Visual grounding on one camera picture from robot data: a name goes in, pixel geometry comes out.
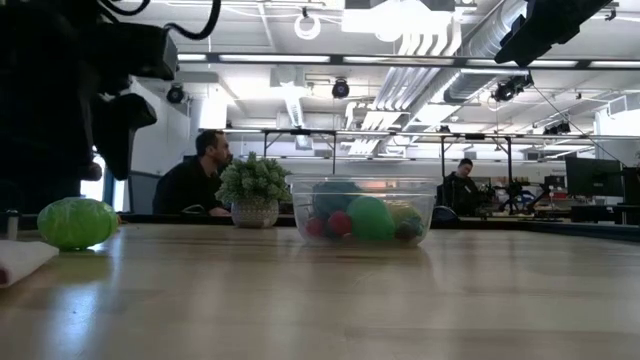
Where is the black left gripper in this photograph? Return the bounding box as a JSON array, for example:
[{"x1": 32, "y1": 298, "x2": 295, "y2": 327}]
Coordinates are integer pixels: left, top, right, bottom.
[{"x1": 94, "y1": 24, "x2": 179, "y2": 180}]

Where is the light green toy cabbage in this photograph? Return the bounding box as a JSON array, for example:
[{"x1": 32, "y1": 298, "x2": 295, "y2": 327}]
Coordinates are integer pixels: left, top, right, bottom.
[{"x1": 36, "y1": 196, "x2": 120, "y2": 252}]

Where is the clear plastic tupperware container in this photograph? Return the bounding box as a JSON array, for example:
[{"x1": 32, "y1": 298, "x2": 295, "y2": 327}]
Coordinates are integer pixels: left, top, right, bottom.
[{"x1": 284, "y1": 173, "x2": 440, "y2": 248}]

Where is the yellow toy fruit green stem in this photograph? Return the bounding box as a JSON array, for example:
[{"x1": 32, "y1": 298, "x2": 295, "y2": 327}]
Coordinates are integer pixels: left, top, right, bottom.
[{"x1": 389, "y1": 202, "x2": 426, "y2": 240}]

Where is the red toy strawberry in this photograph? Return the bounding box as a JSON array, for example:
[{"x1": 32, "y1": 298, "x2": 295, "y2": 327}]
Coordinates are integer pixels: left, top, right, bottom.
[{"x1": 304, "y1": 215, "x2": 327, "y2": 239}]

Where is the dark toy blackberry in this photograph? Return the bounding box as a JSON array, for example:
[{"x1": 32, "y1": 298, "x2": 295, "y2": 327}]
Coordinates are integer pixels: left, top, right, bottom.
[{"x1": 394, "y1": 221, "x2": 420, "y2": 242}]

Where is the green toy pear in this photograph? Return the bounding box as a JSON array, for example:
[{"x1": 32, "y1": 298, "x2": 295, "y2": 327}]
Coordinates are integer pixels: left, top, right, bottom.
[{"x1": 345, "y1": 195, "x2": 397, "y2": 242}]

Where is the red toy raspberry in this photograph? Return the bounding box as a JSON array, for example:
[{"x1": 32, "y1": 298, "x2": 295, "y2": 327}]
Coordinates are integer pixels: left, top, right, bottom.
[{"x1": 327, "y1": 209, "x2": 354, "y2": 237}]

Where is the person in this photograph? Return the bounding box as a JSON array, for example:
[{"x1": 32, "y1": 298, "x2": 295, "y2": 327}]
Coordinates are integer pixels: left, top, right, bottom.
[
  {"x1": 437, "y1": 157, "x2": 489, "y2": 217},
  {"x1": 152, "y1": 128, "x2": 234, "y2": 217}
]

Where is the black computer monitor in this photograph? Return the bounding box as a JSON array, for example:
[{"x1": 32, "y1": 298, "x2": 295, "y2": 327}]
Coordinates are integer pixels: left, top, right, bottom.
[
  {"x1": 565, "y1": 157, "x2": 624, "y2": 199},
  {"x1": 622, "y1": 166, "x2": 640, "y2": 206}
]

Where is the potted green succulent plant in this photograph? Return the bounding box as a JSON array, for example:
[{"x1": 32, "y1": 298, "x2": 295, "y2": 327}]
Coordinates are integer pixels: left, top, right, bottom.
[{"x1": 214, "y1": 151, "x2": 294, "y2": 230}]

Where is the beige cloth towel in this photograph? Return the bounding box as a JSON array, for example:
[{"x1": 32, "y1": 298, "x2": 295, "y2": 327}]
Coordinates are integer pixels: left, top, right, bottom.
[{"x1": 0, "y1": 238, "x2": 60, "y2": 289}]

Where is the silver ceiling duct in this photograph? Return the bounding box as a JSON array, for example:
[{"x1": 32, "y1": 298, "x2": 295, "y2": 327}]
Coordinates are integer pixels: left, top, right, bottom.
[{"x1": 442, "y1": 0, "x2": 531, "y2": 104}]

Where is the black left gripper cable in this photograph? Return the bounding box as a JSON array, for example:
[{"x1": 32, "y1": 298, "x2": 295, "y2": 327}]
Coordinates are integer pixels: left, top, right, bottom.
[{"x1": 99, "y1": 0, "x2": 222, "y2": 42}]

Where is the white short post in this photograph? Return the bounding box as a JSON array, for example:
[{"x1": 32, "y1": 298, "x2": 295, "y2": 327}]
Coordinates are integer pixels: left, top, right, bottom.
[{"x1": 5, "y1": 209, "x2": 20, "y2": 241}]

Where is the overhead rail with light bars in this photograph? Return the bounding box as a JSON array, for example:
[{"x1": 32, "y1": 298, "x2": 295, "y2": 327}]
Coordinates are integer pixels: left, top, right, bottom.
[{"x1": 177, "y1": 52, "x2": 640, "y2": 70}]

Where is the black aluminium table frame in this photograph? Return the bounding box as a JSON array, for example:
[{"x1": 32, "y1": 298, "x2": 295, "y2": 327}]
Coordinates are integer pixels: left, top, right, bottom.
[{"x1": 0, "y1": 212, "x2": 640, "y2": 244}]

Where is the white cable coil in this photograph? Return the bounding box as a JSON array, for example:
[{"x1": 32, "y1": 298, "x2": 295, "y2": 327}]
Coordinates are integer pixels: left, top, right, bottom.
[{"x1": 293, "y1": 13, "x2": 322, "y2": 41}]

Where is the black background rig frame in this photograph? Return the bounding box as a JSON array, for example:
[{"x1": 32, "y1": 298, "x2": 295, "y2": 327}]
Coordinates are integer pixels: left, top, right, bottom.
[{"x1": 262, "y1": 127, "x2": 515, "y2": 201}]

